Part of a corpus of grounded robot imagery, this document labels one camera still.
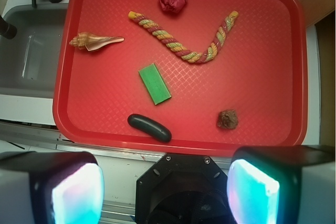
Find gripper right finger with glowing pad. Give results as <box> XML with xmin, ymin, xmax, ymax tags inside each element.
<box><xmin>227</xmin><ymin>145</ymin><xmax>335</xmax><ymax>223</ymax></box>

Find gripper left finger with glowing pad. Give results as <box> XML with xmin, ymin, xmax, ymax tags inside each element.
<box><xmin>1</xmin><ymin>151</ymin><xmax>104</xmax><ymax>223</ymax></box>

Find brown rough rock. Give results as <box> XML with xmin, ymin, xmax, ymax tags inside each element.
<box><xmin>217</xmin><ymin>109</ymin><xmax>238</xmax><ymax>130</ymax></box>

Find red plastic tray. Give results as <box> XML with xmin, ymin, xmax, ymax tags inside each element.
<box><xmin>53</xmin><ymin>0</ymin><xmax>308</xmax><ymax>157</ymax></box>

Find black oblong stone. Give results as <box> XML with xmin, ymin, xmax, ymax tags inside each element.
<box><xmin>127</xmin><ymin>114</ymin><xmax>172</xmax><ymax>143</ymax></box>

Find grey sink basin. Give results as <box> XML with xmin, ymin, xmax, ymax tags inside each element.
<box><xmin>1</xmin><ymin>4</ymin><xmax>68</xmax><ymax>98</ymax></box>

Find brown spiral seashell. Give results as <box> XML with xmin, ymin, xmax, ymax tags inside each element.
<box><xmin>69</xmin><ymin>32</ymin><xmax>124</xmax><ymax>51</ymax></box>

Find green rectangular block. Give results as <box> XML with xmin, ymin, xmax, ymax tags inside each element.
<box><xmin>139</xmin><ymin>63</ymin><xmax>172</xmax><ymax>105</ymax></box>

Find twisted multicolour rope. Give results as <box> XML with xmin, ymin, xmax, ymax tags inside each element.
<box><xmin>128</xmin><ymin>10</ymin><xmax>239</xmax><ymax>64</ymax></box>

